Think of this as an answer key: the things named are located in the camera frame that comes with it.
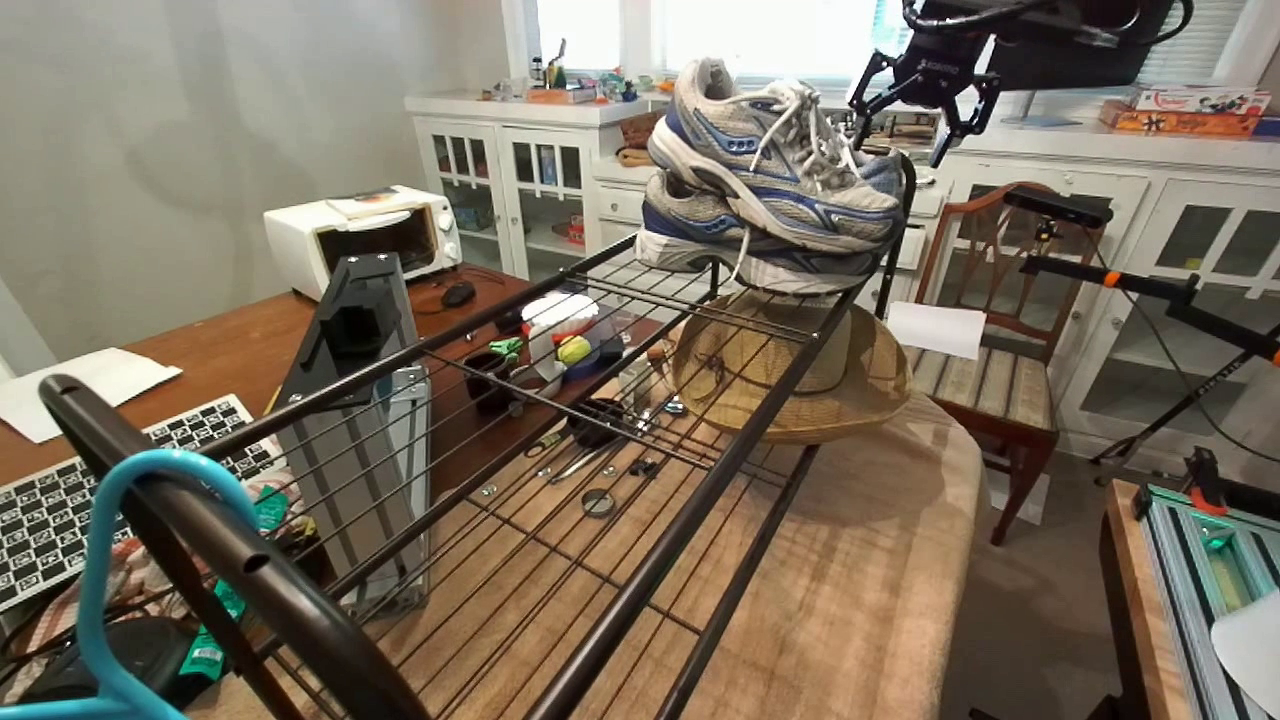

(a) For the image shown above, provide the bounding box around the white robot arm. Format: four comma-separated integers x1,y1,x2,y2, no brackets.
849,0,1194,161

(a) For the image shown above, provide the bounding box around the wooden chair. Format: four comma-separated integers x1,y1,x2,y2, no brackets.
912,180,1112,544

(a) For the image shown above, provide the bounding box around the white paper sheet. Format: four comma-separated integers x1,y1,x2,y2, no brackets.
0,350,179,446

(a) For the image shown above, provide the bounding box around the yellow green ball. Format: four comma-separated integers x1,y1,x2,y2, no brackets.
556,338,591,369

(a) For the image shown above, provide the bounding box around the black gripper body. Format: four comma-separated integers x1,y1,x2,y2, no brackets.
891,0,1011,95

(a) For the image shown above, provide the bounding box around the tan straw hat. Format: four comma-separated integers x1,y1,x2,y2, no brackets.
671,297,912,446

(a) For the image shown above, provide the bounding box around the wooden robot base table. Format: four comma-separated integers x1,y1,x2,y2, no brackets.
1099,481,1280,720

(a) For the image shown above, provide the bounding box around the grey black stand device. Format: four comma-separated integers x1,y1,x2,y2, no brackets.
279,252,433,577

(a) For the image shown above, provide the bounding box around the white toaster oven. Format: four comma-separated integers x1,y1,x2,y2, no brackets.
262,185,465,302

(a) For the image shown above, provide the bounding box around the orange game box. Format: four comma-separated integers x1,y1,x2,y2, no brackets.
1099,90,1266,142

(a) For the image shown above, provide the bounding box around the black metal shoe rack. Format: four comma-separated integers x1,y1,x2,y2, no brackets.
37,142,923,720

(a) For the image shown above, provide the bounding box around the black camera on stand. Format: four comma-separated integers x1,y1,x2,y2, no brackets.
1002,190,1280,369

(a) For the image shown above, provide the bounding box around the white blue trainer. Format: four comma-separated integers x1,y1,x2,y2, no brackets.
649,61,899,252
634,173,881,297

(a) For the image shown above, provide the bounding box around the black computer keyboard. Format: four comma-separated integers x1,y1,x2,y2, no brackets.
0,396,253,613

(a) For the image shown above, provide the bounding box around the white cabinet with glass doors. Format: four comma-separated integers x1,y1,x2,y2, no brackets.
402,95,659,281

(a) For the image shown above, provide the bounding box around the blue plastic hanger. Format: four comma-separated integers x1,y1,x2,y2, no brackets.
0,446,272,720

